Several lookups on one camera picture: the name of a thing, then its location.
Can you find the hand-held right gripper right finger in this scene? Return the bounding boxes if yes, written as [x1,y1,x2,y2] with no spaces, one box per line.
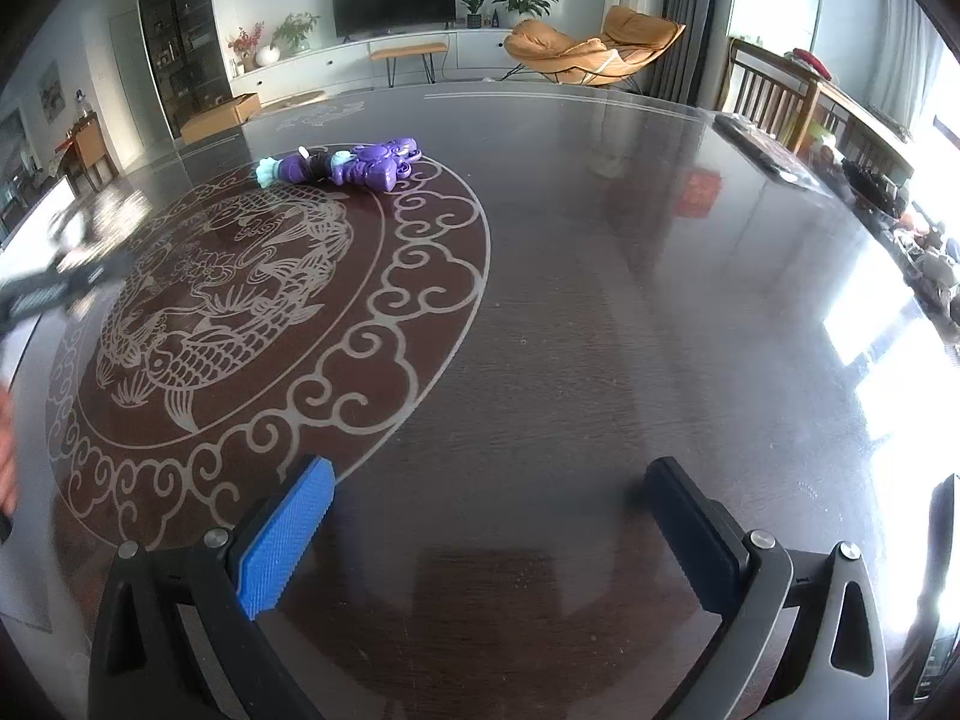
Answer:
[643,456,890,720]

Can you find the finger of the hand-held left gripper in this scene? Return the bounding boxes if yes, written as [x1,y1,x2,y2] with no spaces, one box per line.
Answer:
[67,251,140,290]
[45,199,103,260]

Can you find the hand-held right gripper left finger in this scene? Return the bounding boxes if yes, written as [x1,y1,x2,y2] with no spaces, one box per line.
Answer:
[88,454,337,720]

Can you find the dark wooden desktop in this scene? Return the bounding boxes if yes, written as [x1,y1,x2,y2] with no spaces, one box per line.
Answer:
[0,82,960,720]

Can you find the person's left hand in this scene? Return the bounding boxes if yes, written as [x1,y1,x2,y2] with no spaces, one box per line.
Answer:
[0,384,20,518]

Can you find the wooden side table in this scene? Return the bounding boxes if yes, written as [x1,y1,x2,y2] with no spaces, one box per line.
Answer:
[56,111,118,182]

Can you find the cardboard box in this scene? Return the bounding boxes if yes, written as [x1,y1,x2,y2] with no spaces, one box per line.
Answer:
[180,92,263,144]

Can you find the dark glass display cabinet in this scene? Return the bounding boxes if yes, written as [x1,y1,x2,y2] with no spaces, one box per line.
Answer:
[135,0,234,140]

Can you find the dark rectangular object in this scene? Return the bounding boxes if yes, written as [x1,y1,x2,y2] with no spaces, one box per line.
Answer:
[910,472,960,707]

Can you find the red flowers in white vase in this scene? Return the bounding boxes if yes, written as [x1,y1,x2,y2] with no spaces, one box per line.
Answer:
[227,21,281,69]

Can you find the purple toy figure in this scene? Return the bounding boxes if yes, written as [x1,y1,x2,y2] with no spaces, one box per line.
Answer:
[255,137,422,195]

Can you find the bushy green potted plant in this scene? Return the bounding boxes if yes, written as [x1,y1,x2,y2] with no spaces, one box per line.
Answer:
[271,11,323,56]

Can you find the white television cabinet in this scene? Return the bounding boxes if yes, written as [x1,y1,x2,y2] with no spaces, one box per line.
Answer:
[229,28,526,99]

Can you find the wooden bench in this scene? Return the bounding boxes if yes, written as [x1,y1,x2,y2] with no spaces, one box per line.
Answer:
[369,43,450,86]

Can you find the flat dark tray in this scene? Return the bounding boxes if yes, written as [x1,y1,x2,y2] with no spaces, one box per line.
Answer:
[712,112,815,183]

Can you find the black television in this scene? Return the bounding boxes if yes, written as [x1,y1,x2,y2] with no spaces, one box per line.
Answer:
[331,0,458,41]

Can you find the dark wooden chair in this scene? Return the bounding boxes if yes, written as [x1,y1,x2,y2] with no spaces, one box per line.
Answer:
[720,37,819,152]

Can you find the red cloth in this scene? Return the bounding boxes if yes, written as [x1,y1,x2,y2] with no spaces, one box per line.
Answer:
[784,49,834,80]

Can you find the orange lounge chair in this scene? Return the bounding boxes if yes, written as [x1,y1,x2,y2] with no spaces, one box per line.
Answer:
[502,5,688,88]

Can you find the white sheer curtain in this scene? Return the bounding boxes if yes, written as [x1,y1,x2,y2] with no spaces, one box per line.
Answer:
[870,0,947,145]

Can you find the grey curtain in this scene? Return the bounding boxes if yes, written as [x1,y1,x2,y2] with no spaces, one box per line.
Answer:
[660,0,740,107]

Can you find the framed wall painting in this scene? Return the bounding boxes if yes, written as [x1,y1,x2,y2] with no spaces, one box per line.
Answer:
[37,61,65,122]

